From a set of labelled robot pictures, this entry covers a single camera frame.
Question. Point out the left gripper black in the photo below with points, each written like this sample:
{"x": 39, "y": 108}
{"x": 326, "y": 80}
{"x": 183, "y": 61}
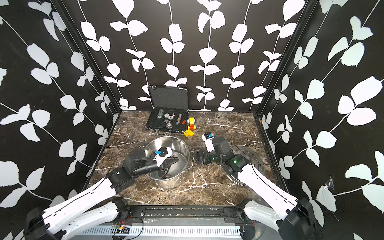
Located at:
{"x": 164, "y": 166}

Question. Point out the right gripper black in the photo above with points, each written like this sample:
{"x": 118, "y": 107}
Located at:
{"x": 205, "y": 154}

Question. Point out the stainless steel pot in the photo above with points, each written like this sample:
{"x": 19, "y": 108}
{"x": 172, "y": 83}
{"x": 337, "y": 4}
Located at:
{"x": 177, "y": 172}

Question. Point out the steel pot lid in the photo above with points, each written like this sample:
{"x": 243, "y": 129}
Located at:
{"x": 253, "y": 157}

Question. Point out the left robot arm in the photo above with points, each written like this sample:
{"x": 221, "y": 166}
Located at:
{"x": 69, "y": 218}

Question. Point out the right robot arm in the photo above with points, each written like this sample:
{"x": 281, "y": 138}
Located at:
{"x": 293, "y": 219}

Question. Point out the yellow number six block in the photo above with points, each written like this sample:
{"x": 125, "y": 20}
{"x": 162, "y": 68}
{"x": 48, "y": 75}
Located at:
{"x": 189, "y": 133}

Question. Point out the yellow red toy car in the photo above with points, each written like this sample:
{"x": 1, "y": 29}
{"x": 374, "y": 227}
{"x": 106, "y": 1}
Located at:
{"x": 191, "y": 124}

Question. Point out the black poker chip case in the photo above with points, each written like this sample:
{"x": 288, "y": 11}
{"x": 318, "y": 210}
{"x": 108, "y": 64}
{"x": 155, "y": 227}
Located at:
{"x": 170, "y": 109}

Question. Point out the white perforated strip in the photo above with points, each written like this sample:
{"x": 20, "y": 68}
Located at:
{"x": 166, "y": 231}

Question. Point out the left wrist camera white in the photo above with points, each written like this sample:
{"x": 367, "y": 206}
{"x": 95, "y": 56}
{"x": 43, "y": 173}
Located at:
{"x": 162, "y": 154}

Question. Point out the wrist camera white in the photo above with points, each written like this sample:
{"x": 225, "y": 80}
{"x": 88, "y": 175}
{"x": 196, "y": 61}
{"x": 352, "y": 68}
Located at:
{"x": 162, "y": 154}
{"x": 208, "y": 138}

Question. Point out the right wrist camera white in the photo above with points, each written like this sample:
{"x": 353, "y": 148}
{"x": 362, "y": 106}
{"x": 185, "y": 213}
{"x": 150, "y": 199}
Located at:
{"x": 208, "y": 138}

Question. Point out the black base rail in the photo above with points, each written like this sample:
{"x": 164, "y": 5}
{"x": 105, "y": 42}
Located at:
{"x": 230, "y": 214}

